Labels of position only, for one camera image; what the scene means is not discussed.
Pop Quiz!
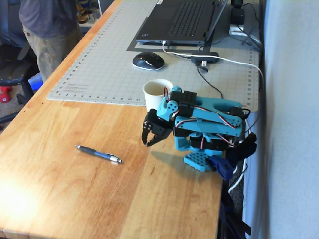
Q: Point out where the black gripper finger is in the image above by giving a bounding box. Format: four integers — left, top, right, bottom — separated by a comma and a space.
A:
146, 133, 166, 147
141, 119, 154, 145

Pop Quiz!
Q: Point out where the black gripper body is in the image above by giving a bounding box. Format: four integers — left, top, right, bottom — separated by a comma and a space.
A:
146, 109, 174, 137

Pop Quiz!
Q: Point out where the blue black pen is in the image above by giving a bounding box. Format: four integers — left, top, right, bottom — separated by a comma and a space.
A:
74, 144, 123, 164

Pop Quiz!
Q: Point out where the white ceramic mug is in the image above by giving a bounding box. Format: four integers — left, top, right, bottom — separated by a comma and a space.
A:
143, 79, 174, 112

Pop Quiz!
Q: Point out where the black silver computer mouse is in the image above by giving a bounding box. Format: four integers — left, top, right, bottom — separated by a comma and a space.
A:
132, 51, 165, 71

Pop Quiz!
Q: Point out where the grey cutting mat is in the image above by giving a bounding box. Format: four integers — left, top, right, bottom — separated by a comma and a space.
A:
46, 0, 260, 113

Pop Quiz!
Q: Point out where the blue table clamp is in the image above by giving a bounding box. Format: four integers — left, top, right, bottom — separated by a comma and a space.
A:
208, 156, 235, 180

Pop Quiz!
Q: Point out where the black USB hub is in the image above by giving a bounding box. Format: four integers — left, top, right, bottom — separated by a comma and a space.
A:
190, 51, 220, 64

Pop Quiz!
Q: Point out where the dark navy table clamp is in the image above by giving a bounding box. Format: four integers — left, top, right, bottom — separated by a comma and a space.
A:
224, 133, 257, 172

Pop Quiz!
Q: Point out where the black laptop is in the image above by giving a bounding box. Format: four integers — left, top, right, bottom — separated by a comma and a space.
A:
136, 0, 229, 46

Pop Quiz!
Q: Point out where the blue box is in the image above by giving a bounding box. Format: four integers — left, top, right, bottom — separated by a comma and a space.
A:
28, 73, 43, 92

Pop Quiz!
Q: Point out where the black device on stand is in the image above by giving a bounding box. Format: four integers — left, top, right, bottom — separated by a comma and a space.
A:
229, 0, 247, 35

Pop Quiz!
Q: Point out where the standing person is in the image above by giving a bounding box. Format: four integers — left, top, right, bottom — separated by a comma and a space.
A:
18, 0, 83, 83

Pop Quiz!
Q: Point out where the red dumbbell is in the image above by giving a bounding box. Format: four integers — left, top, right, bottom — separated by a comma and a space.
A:
0, 86, 12, 103

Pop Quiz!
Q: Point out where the black office chair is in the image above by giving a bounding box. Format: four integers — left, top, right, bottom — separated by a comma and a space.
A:
0, 0, 34, 125

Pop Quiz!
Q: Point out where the black cable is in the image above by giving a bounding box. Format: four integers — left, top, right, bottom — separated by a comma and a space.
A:
196, 65, 224, 99

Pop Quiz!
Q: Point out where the white cable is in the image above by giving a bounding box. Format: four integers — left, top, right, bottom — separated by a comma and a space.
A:
162, 41, 265, 102

